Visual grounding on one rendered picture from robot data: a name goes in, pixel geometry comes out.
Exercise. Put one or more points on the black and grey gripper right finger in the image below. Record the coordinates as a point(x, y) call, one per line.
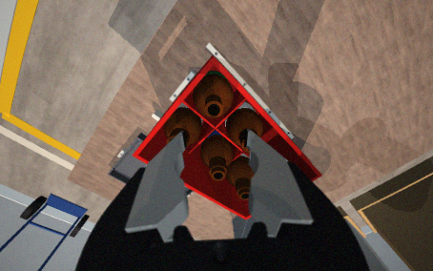
point(294, 208)

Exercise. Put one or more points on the red crate with dividers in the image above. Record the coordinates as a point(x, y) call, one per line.
point(195, 173)

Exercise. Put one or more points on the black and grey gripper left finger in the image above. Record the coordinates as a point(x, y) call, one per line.
point(143, 214)

